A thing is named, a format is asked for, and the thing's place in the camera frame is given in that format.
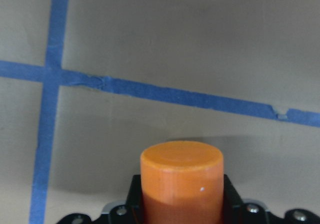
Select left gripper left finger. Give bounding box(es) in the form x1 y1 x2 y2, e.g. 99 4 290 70
126 174 144 223

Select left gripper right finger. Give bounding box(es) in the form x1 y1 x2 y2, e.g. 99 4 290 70
222 174 243 224

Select plain orange cylinder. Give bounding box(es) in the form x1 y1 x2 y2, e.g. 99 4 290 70
140 141 224 223

